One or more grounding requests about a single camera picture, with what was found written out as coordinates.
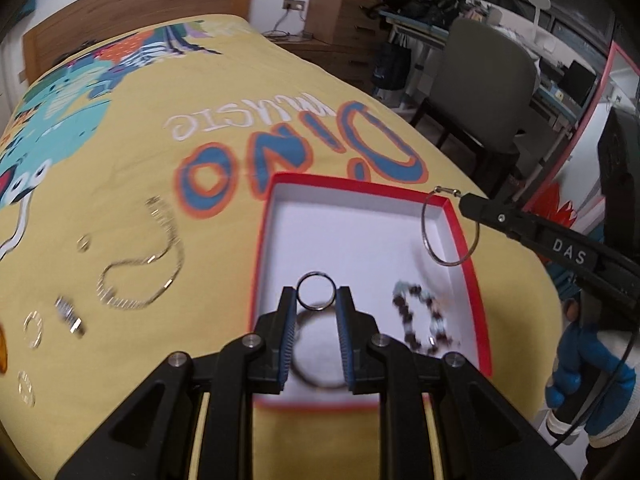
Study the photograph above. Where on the wall socket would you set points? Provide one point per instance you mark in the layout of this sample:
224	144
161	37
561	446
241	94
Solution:
294	4

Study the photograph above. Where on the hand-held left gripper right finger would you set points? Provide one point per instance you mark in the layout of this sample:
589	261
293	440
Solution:
346	332

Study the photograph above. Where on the blue plush toy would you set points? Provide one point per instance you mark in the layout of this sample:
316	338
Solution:
570	375

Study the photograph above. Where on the wooden bed headboard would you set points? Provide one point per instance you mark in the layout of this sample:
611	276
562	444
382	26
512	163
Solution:
150	0

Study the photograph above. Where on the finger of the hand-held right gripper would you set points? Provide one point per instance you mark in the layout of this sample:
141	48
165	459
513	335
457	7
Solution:
540	237

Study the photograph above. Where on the low wooden nightstand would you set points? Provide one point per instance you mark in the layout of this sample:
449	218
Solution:
340	62

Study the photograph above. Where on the black monitor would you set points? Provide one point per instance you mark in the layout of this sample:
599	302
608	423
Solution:
577	82

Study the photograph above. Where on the small silver hoop earring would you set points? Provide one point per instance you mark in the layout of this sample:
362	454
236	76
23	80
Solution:
25	330
19	386

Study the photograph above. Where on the large thin silver hoop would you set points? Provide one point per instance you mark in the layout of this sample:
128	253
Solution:
446	190

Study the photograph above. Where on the black bag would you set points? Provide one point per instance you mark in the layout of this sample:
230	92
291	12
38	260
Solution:
420	5

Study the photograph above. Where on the grey upholstered chair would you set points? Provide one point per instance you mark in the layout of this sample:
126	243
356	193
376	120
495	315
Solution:
490	85

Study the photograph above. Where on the dark blue hanging bag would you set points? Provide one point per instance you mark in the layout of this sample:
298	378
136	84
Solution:
392	65

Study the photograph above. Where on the thin silver bangle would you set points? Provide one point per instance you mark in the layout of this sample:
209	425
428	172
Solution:
320	384

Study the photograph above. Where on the light blue desk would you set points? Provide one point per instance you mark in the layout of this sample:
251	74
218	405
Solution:
415	25

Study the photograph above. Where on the blue curtain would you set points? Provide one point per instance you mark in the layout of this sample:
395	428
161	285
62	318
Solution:
31	5

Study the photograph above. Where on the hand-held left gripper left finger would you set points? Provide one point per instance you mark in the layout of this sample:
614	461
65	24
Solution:
286	332

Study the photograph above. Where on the red jewelry box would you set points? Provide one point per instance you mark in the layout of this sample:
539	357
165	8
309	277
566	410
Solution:
350	240

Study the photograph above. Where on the yellow printed blanket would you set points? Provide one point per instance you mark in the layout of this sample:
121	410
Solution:
300	90

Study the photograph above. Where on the wooden drawer chest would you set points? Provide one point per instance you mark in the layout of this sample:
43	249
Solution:
340	15

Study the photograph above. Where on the ornate silver pendant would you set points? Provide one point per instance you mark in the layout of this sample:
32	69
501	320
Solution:
67	312

